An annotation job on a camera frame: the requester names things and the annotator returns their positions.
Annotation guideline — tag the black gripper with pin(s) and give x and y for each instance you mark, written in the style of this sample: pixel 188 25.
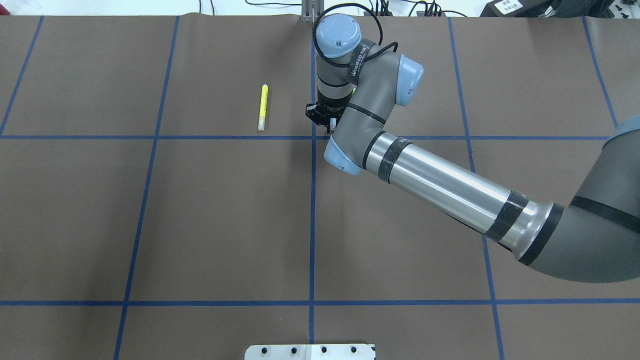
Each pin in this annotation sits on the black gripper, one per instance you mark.
pixel 328 106

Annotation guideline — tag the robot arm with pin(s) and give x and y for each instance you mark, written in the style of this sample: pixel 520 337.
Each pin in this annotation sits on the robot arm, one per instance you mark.
pixel 595 239

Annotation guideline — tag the yellow highlighter pen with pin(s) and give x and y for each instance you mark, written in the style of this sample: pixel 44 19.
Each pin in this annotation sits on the yellow highlighter pen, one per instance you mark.
pixel 263 108

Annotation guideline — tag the brown paper table mat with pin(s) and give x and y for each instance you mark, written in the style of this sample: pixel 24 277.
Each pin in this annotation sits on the brown paper table mat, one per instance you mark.
pixel 145 217

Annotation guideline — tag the black box with label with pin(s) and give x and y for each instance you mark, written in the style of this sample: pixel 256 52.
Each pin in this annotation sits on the black box with label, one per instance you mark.
pixel 515 8

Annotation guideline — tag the aluminium frame post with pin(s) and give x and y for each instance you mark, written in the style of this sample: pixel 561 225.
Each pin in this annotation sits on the aluminium frame post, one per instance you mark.
pixel 311 10

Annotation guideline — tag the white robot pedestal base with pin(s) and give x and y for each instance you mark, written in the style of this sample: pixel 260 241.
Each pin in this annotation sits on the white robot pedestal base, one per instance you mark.
pixel 331 351

